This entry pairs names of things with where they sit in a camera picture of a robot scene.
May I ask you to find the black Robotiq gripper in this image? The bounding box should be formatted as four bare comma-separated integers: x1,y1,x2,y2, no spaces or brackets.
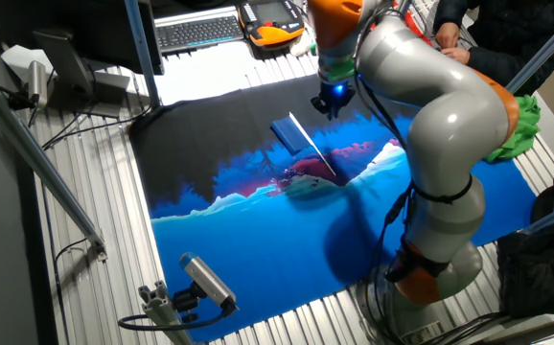
310,80,357,121

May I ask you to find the person's left hand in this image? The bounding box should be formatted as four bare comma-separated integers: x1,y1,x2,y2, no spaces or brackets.
441,46,471,65

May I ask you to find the person's right hand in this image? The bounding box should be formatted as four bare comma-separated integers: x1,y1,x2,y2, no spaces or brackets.
434,22,460,49

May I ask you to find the orange black teach pendant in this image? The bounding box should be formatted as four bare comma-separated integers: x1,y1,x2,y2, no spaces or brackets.
237,0,306,49

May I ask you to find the red cloth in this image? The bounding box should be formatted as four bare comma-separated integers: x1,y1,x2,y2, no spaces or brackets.
394,0,434,48

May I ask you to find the black silver keyboard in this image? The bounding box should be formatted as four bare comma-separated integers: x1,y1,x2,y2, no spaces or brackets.
153,5,245,55

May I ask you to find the printed landscape cloth mat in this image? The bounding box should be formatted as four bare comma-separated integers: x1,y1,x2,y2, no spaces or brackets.
128,71,538,344

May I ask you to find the person in black jacket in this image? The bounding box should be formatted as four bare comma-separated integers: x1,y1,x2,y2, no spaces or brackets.
432,0,554,95

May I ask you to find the green crumpled cloth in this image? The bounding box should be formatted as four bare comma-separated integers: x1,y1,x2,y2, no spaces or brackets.
485,94,542,164

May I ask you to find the black monitor with stand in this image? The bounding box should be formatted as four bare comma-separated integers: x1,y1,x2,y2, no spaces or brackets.
0,0,166,120

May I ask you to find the black jacket pile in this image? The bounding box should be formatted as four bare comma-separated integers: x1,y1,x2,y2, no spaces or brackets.
496,169,554,320

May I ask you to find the white paper sheet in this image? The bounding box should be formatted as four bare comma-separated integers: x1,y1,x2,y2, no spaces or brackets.
1,44,58,83

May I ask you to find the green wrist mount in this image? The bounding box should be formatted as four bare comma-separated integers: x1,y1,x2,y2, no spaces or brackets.
317,57,357,82

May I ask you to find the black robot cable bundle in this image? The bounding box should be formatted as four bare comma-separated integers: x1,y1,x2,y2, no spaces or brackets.
351,4,513,345

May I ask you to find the aluminium frame post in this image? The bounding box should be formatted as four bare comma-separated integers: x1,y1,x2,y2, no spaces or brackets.
123,0,162,110

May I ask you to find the silver camera with blue end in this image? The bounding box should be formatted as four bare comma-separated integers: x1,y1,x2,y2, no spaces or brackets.
178,252,240,317

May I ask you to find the short aluminium extrusion mount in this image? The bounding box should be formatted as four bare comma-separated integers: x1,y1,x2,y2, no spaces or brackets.
137,280,196,345

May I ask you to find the black camera cable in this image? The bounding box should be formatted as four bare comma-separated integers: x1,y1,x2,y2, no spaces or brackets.
0,71,36,110
117,306,233,333

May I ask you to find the small silver camera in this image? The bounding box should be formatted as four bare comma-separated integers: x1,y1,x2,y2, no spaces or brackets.
27,59,49,109

